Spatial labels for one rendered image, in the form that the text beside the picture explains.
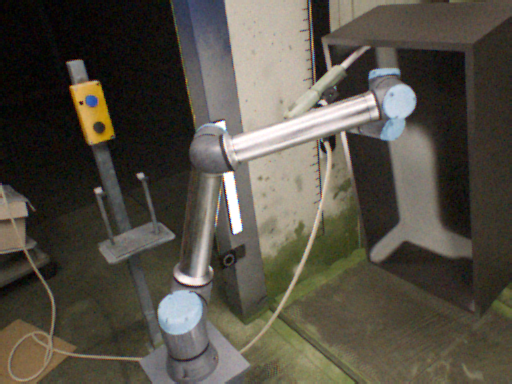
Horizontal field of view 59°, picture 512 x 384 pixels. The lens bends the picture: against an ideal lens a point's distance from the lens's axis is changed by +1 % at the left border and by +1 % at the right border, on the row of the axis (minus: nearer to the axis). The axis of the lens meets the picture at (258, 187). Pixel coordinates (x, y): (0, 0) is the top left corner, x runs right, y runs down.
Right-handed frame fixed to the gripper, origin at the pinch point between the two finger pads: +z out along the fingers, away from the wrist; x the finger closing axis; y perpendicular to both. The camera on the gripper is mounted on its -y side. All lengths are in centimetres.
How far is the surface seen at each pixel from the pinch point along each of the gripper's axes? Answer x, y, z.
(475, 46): 24, -11, -50
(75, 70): -41, -35, 88
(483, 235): 13, 62, -51
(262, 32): 36, -5, 61
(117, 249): -81, 35, 73
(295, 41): 52, 10, 59
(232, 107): 3, 15, 62
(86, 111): -50, -21, 82
